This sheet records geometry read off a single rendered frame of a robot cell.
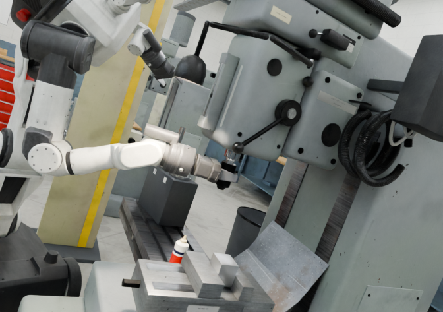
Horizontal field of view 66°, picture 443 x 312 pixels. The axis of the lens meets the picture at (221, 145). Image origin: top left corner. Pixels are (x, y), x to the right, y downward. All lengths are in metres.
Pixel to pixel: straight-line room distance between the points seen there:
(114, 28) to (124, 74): 1.55
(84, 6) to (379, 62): 0.85
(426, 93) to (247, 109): 0.40
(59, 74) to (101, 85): 1.65
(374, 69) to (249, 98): 0.42
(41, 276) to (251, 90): 1.07
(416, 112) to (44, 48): 0.88
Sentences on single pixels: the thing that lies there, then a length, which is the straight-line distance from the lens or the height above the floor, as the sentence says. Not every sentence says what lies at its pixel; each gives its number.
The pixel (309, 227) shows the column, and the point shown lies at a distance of 1.23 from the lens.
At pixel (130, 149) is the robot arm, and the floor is 1.23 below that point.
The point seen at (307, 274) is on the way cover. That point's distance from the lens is 1.18.
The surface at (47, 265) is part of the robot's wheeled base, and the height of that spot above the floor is 0.61.
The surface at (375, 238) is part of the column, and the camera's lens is 1.13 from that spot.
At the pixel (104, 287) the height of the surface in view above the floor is 0.82.
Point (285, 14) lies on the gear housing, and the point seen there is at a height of 1.67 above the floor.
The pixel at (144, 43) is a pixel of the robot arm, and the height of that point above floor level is 1.55.
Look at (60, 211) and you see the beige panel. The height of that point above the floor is 0.30.
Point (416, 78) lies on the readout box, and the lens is 0.90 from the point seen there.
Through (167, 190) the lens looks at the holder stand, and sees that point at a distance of 1.33.
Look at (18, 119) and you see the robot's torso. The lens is 1.37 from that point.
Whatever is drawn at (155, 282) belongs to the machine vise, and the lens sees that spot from 0.86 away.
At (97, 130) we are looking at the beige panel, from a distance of 2.64.
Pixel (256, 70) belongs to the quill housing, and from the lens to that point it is 0.88.
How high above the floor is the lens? 1.40
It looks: 6 degrees down
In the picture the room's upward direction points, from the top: 20 degrees clockwise
